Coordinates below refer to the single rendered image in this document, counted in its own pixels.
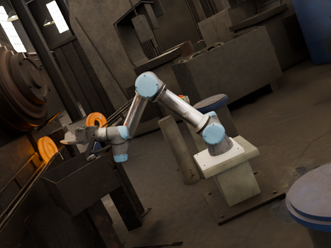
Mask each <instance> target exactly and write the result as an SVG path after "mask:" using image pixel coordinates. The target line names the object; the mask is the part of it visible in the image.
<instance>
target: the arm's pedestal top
mask: <svg viewBox="0 0 331 248"><path fill-rule="evenodd" d="M233 140H234V141H235V142H236V143H238V144H239V145H240V146H241V147H242V148H243V149H244V151H245V152H243V153H241V154H239V155H236V156H234V157H232V158H230V159H228V160H225V161H223V162H221V163H219V164H217V165H214V166H212V167H210V168H208V169H206V170H204V171H203V170H202V169H201V167H200V165H199V164H198V162H197V160H196V159H195V157H194V159H195V162H196V163H197V165H198V167H199V168H200V170H201V172H202V174H203V175H204V177H205V178H206V179H208V178H210V177H212V176H214V175H216V174H219V173H221V172H223V171H225V170H227V169H230V168H232V167H234V166H236V165H238V164H240V163H243V162H245V161H247V160H249V159H251V158H254V157H256V156H258V155H260V153H259V151H258V149H257V148H256V147H255V146H253V145H252V144H251V143H249V142H248V141H246V140H245V139H244V138H242V137H241V136H240V135H239V136H237V137H235V138H233Z"/></svg>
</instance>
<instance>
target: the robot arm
mask: <svg viewBox="0 0 331 248"><path fill-rule="evenodd" d="M135 89H136V90H135V92H136V95H135V97H134V100H133V102H132V105H131V107H130V110H129V112H128V115H127V117H126V120H125V122H124V125H123V126H114V127H103V128H98V125H94V126H79V127H78V128H77V129H75V135H73V134H72V133H71V132H70V131H68V132H67V133H66V134H65V139H64V140H62V141H60V142H61V143H63V144H68V145H76V144H86V143H89V144H88V146H87V149H86V151H85V156H86V158H88V157H89V156H90V155H91V154H92V149H93V146H94V144H95V141H97V142H106V141H111V144H112V150H113V157H114V161H115V162H124V161H126V160H127V159H128V154H127V150H128V147H129V145H130V142H131V140H132V137H133V135H134V132H135V130H136V128H137V125H138V123H139V121H140V118H141V116H142V113H143V111H144V109H145V106H146V104H147V102H148V100H150V101H152V102H158V103H159V104H161V105H162V106H163V107H165V108H166V109H168V110H169V111H171V112H172V113H173V114H175V115H176V116H178V117H179V118H180V119H182V120H183V121H185V122H186V123H187V124H189V125H190V126H192V127H193V128H194V130H195V133H197V134H198V135H199V136H201V137H202V138H203V139H204V141H205V142H206V143H207V148H208V153H209V155H210V156H218V155H222V154H224V153H226V152H228V151H229V150H230V149H231V148H232V147H233V142H232V140H231V139H230V138H229V137H228V136H227V135H226V134H225V129H224V127H223V126H222V125H221V123H220V121H219V119H218V117H217V114H216V113H215V112H214V111H212V112H209V113H206V114H204V115H203V114H202V113H200V112H199V111H198V110H196V109H195V108H194V107H192V106H191V105H189V104H188V103H186V102H185V101H184V100H182V99H181V98H179V97H178V96H177V95H175V94H174V93H173V92H171V91H170V90H168V89H167V88H166V84H165V83H164V82H162V81H161V80H160V79H158V77H157V75H156V74H155V73H153V72H150V71H146V72H143V73H141V74H140V75H139V76H138V78H137V80H136V82H135Z"/></svg>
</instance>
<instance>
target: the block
mask: <svg viewBox="0 0 331 248"><path fill-rule="evenodd" d="M68 131H69V130H68V128H67V127H66V126H63V127H61V128H58V129H56V130H54V131H52V132H51V133H50V134H49V136H50V138H51V139H52V140H53V142H54V143H55V145H56V147H58V146H60V145H63V143H61V142H60V141H62V140H64V139H65V134H66V133H67V132H68ZM64 145H65V146H66V148H67V150H68V152H69V154H70V156H71V157H72V158H73V157H75V156H77V155H78V154H80V151H79V149H78V147H77V146H76V145H68V144H64Z"/></svg>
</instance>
